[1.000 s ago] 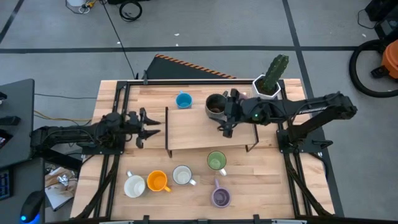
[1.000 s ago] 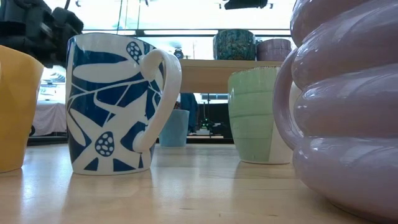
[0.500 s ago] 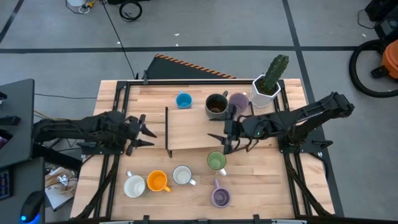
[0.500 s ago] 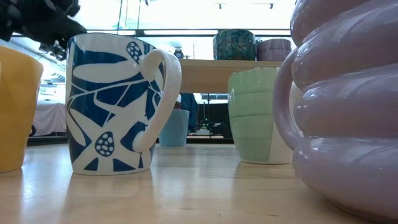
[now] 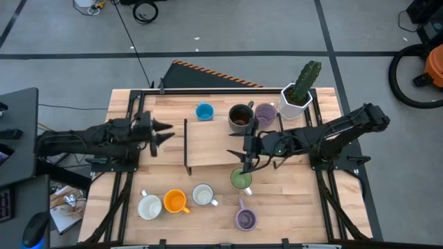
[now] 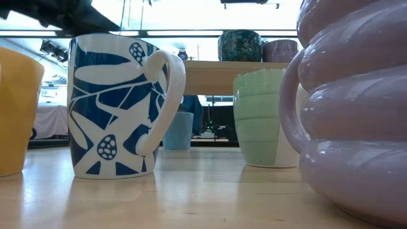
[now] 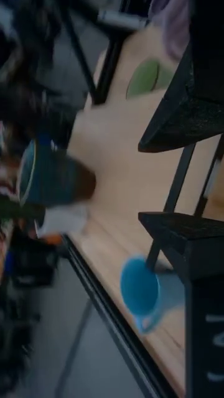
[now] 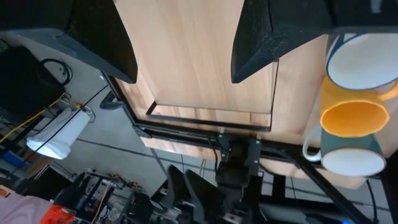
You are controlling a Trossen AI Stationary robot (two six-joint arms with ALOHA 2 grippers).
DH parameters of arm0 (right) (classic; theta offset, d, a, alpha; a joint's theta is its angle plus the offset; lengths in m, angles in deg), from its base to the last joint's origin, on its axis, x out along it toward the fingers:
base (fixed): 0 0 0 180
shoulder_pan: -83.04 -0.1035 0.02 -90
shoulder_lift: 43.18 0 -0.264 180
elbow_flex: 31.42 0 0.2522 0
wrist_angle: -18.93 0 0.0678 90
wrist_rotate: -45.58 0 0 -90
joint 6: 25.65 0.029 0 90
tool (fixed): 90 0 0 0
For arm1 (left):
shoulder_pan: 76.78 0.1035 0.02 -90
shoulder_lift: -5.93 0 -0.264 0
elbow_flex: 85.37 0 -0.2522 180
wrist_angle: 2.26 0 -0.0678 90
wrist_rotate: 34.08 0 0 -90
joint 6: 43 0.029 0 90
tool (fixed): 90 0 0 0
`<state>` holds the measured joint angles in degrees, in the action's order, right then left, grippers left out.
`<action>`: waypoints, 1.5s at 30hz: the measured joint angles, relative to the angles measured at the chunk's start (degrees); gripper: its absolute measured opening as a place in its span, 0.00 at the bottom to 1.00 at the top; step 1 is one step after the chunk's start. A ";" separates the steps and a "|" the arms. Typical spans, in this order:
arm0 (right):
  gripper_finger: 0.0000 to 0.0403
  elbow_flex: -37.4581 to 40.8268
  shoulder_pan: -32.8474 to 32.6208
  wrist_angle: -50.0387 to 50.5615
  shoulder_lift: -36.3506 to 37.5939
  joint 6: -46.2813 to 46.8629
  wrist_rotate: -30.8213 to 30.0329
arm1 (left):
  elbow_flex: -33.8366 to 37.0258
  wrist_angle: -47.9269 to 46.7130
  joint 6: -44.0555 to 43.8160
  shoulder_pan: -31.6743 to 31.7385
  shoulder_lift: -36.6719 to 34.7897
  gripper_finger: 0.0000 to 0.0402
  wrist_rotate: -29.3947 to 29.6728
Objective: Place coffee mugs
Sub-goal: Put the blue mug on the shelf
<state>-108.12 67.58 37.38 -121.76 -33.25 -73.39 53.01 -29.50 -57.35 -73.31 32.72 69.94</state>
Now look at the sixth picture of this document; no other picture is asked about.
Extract white mug blue leaf pattern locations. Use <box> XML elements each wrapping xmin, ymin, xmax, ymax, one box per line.
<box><xmin>66</xmin><ymin>33</ymin><xmax>187</xmax><ymax>180</ymax></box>

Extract lilac bubble mug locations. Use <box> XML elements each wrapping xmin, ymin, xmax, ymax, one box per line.
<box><xmin>279</xmin><ymin>0</ymin><xmax>407</xmax><ymax>228</ymax></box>

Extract black ceiling track lights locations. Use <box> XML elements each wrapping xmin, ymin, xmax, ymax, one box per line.
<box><xmin>39</xmin><ymin>40</ymin><xmax>69</xmax><ymax>64</ymax></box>

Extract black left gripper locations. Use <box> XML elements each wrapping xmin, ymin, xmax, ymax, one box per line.
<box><xmin>0</xmin><ymin>0</ymin><xmax>121</xmax><ymax>36</ymax></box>

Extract light blue faceted mug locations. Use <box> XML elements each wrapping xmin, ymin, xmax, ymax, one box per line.
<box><xmin>162</xmin><ymin>111</ymin><xmax>195</xmax><ymax>151</ymax></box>

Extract wooden shelf riser black legs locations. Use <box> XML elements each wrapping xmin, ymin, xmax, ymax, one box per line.
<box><xmin>183</xmin><ymin>60</ymin><xmax>290</xmax><ymax>96</ymax></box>

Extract black metal rig frame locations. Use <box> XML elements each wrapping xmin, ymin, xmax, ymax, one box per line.
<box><xmin>27</xmin><ymin>139</ymin><xmax>239</xmax><ymax>149</ymax></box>

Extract table with white cloth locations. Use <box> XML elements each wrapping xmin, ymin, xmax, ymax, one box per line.
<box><xmin>31</xmin><ymin>103</ymin><xmax>69</xmax><ymax>140</ymax></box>

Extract green and white mug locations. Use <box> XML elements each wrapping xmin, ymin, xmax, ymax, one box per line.
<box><xmin>232</xmin><ymin>67</ymin><xmax>311</xmax><ymax>169</ymax></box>

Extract orange yellow mug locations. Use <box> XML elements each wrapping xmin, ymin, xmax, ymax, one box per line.
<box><xmin>0</xmin><ymin>46</ymin><xmax>45</xmax><ymax>178</ymax></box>

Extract dark speckled teal mug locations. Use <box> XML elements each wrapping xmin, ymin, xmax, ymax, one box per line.
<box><xmin>217</xmin><ymin>29</ymin><xmax>263</xmax><ymax>62</ymax></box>

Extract person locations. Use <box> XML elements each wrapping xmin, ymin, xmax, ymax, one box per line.
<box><xmin>183</xmin><ymin>94</ymin><xmax>204</xmax><ymax>136</ymax></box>

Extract black partition panels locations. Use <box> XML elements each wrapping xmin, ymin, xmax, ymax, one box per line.
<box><xmin>203</xmin><ymin>104</ymin><xmax>238</xmax><ymax>142</ymax></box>

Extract purple ribbed mug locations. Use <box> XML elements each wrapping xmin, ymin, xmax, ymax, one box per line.
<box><xmin>261</xmin><ymin>39</ymin><xmax>299</xmax><ymax>63</ymax></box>

